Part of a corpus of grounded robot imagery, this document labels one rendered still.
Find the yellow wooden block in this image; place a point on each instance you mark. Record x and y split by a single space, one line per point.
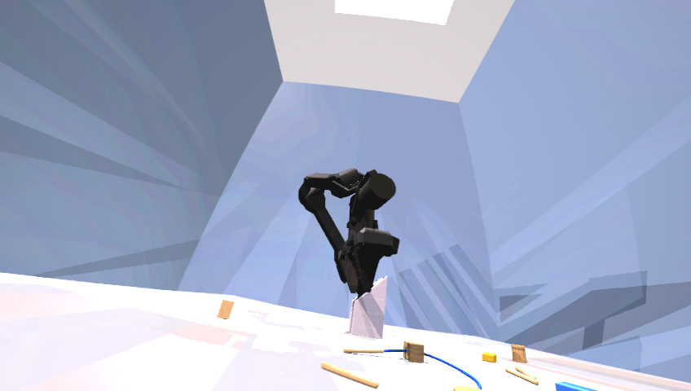
489 357

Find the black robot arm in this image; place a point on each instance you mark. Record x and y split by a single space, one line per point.
372 190

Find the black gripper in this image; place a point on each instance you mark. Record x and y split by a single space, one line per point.
368 246

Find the blue rectangular block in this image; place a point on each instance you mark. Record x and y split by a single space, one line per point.
563 386

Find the thin wooden stick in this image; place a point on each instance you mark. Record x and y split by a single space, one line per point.
524 377
350 375

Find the light wooden square block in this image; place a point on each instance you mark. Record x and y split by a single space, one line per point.
415 351

